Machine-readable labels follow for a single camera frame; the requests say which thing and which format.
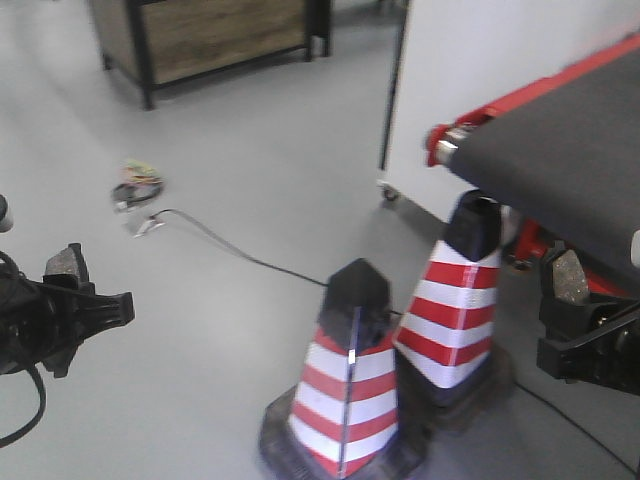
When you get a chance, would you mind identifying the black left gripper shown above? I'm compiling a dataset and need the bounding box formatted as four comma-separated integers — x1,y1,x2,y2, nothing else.
1,280,135,379

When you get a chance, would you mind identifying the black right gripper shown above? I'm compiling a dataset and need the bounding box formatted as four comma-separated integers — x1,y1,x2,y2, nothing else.
536,293,639,395

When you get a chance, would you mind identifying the dark grey brake pad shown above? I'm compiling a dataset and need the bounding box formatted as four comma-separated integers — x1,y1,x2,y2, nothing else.
540,240,590,305
43,243,91,290

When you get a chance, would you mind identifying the red white traffic cone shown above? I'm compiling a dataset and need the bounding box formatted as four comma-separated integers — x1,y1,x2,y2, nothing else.
258,258,426,479
393,190,512,431

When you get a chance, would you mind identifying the white panel on casters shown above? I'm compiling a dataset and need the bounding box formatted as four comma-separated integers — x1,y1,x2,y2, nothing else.
381,1,639,221

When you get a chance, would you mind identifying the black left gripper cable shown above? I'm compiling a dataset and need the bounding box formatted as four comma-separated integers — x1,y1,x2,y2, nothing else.
0,249,49,449

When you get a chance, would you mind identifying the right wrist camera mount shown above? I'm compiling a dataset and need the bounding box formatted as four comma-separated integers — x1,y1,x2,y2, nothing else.
630,230,640,268

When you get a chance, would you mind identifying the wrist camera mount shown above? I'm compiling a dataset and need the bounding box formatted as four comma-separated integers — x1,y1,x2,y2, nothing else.
630,230,640,268
0,195,14,233

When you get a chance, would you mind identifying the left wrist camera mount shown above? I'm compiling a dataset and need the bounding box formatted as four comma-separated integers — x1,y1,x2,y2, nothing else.
0,195,14,233

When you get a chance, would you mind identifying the black floor cable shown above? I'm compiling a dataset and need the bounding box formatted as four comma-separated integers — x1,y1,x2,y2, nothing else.
134,208,640,476

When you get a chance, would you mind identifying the coiled cable bundle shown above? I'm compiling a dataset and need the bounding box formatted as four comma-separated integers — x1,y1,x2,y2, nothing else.
110,158,166,211

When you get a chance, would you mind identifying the wooden black frame cabinet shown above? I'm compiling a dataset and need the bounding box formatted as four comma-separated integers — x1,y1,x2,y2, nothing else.
88,1,333,110

